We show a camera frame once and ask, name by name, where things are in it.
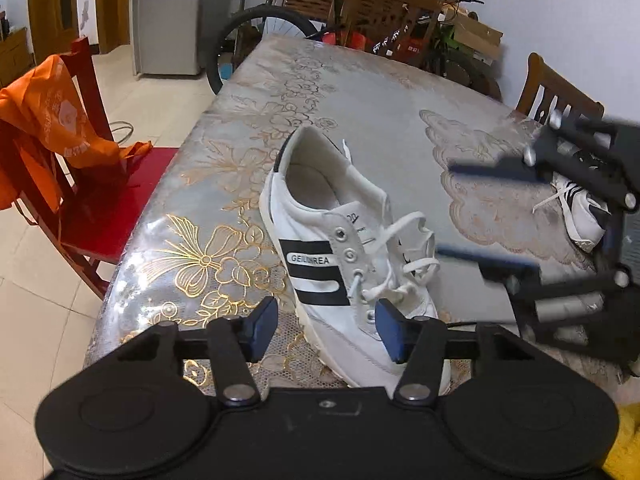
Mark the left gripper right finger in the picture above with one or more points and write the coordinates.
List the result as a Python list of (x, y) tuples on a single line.
[(423, 344)]

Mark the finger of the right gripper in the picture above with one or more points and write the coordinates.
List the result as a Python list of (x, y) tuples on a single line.
[(493, 268), (495, 168)]

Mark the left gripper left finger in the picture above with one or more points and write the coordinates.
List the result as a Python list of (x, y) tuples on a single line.
[(229, 344)]

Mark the white black-striped sneaker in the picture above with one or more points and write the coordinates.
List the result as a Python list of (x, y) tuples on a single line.
[(304, 207)]

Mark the yellow sleeve forearm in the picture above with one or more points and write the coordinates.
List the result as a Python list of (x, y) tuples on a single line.
[(623, 461)]

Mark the black bicycle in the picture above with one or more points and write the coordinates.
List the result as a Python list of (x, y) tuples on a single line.
[(245, 30)]

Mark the cardboard box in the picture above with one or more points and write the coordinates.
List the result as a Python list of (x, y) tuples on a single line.
[(482, 40)]

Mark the red wooden chair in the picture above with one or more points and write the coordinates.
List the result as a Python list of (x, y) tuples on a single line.
[(97, 214)]

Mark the wooden dining chair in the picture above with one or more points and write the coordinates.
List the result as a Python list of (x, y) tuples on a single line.
[(401, 30)]

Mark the orange bag on chair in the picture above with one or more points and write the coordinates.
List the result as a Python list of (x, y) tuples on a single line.
[(46, 109)]

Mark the silver refrigerator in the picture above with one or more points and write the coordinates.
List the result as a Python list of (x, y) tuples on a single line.
[(168, 36)]

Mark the wooden sideboard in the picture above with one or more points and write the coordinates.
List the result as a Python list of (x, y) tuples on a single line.
[(15, 58)]

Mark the wooden chair by wall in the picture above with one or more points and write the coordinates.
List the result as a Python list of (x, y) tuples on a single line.
[(545, 91)]

